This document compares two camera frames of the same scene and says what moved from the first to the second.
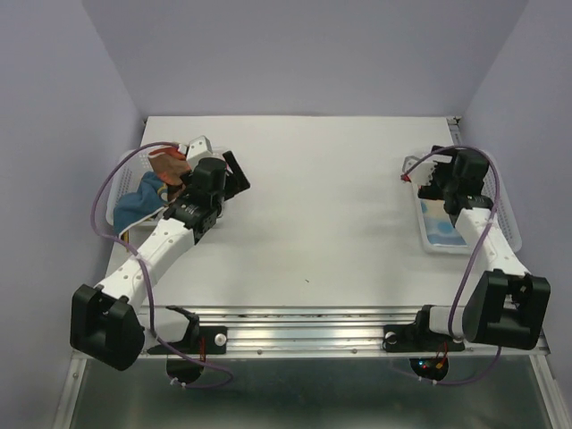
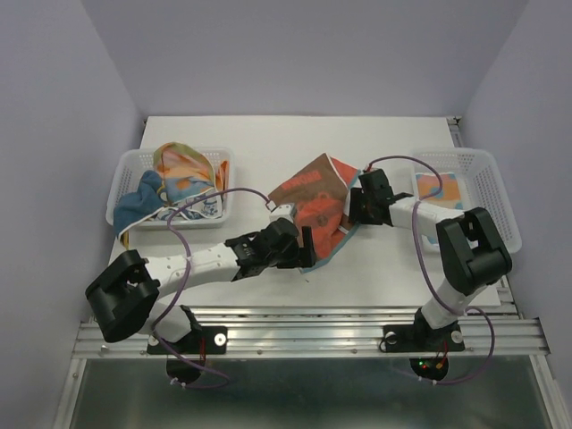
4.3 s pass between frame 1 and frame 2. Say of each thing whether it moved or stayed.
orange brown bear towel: moved
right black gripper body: moved
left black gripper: moved
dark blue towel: stayed
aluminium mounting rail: stayed
